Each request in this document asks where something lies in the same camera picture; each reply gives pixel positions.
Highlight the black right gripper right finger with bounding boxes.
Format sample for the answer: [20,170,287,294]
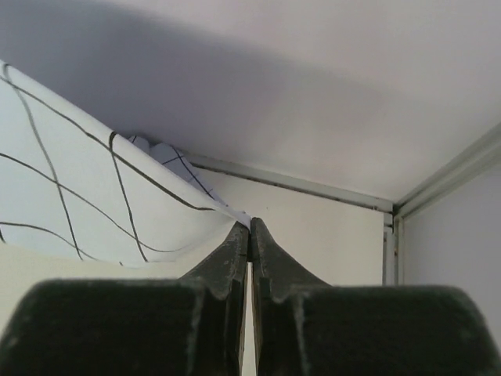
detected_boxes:
[250,218,500,375]

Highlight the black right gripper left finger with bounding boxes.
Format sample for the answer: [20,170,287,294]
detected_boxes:
[1,223,250,375]

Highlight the white black-grid tablecloth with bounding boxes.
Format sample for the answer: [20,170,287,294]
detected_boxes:
[1,63,251,267]

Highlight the aluminium enclosure frame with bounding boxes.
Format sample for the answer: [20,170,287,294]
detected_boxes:
[187,126,500,285]

